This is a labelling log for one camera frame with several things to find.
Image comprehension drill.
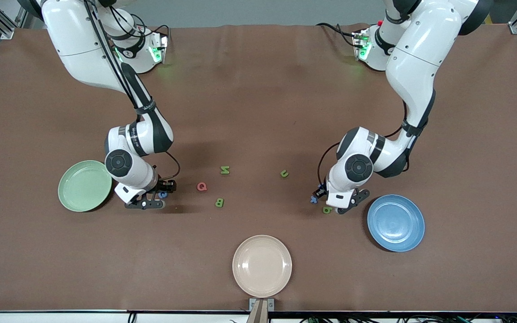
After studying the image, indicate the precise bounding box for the white table edge rail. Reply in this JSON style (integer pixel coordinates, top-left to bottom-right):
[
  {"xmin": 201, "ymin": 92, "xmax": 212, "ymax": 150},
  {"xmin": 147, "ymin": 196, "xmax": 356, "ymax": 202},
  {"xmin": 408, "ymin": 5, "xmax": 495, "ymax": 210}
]
[{"xmin": 0, "ymin": 310, "xmax": 517, "ymax": 323}]

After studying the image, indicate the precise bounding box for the brown table cover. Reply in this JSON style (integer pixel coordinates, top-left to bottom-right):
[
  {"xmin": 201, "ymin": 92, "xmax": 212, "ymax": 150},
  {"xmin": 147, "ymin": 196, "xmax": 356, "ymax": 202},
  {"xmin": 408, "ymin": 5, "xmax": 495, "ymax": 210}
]
[{"xmin": 0, "ymin": 23, "xmax": 517, "ymax": 313}]

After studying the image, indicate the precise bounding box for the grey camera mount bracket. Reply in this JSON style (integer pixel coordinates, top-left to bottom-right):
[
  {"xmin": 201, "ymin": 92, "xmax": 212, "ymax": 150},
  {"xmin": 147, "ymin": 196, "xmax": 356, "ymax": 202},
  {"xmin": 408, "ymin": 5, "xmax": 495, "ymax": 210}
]
[{"xmin": 246, "ymin": 298, "xmax": 275, "ymax": 323}]

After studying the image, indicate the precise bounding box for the beige plate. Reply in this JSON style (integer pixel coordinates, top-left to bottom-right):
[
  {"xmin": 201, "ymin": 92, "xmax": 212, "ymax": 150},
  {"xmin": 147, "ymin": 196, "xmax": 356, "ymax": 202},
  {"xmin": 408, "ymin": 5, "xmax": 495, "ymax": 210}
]
[{"xmin": 232, "ymin": 235, "xmax": 293, "ymax": 298}]

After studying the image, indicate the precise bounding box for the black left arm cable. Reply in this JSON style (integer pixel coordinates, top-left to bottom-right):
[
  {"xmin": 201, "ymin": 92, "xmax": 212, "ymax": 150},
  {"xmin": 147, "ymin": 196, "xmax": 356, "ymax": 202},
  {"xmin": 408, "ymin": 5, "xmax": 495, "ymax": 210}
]
[{"xmin": 317, "ymin": 101, "xmax": 421, "ymax": 191}]

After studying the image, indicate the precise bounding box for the black base cable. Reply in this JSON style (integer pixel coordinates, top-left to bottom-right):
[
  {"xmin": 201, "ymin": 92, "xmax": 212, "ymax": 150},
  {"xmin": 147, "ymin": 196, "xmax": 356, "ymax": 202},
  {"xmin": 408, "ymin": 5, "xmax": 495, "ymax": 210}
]
[
  {"xmin": 106, "ymin": 4, "xmax": 171, "ymax": 42},
  {"xmin": 315, "ymin": 22, "xmax": 359, "ymax": 48}
]

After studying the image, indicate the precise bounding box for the light green plate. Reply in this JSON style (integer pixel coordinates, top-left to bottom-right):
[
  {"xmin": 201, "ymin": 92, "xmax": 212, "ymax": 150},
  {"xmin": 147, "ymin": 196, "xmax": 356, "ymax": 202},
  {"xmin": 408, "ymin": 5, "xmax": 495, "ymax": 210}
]
[{"xmin": 57, "ymin": 160, "xmax": 113, "ymax": 213}]

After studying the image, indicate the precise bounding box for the blue plate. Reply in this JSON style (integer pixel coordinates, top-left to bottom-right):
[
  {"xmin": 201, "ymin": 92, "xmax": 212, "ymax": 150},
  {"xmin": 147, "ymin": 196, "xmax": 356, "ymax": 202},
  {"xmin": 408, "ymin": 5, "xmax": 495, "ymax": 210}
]
[{"xmin": 367, "ymin": 194, "xmax": 425, "ymax": 253}]

